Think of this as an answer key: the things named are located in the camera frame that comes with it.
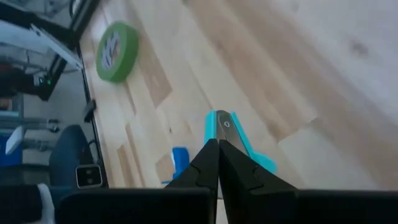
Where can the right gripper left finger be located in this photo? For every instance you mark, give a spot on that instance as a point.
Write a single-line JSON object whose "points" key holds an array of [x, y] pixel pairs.
{"points": [[202, 174]]}

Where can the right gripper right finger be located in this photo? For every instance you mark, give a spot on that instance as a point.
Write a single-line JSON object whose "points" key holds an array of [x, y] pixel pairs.
{"points": [[248, 186]]}

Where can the blue stapler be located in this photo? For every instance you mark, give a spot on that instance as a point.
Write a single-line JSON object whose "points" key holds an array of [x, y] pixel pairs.
{"points": [[180, 158]]}

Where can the teal staple remover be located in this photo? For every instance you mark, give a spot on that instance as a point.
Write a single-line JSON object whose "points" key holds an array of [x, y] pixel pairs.
{"points": [[211, 127]]}

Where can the green masking tape roll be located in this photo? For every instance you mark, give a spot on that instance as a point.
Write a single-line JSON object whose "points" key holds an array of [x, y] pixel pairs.
{"points": [[124, 62]]}

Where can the small black table clamp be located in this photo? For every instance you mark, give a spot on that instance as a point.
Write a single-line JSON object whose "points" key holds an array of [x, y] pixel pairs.
{"points": [[89, 109]]}

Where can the blue office chair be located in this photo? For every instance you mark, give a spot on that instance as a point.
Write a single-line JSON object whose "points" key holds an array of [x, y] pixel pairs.
{"points": [[68, 149]]}

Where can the black device green light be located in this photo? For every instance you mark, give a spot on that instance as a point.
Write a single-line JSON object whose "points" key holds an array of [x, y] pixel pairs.
{"points": [[18, 84]]}

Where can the small silver camera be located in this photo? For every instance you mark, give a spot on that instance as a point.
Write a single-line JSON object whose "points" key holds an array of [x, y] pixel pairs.
{"points": [[88, 175]]}

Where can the silver aluminium bracket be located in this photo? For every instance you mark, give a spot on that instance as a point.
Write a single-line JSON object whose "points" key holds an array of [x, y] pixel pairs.
{"points": [[56, 45]]}

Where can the black metal table frame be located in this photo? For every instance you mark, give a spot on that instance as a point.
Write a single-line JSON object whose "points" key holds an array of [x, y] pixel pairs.
{"points": [[18, 14]]}

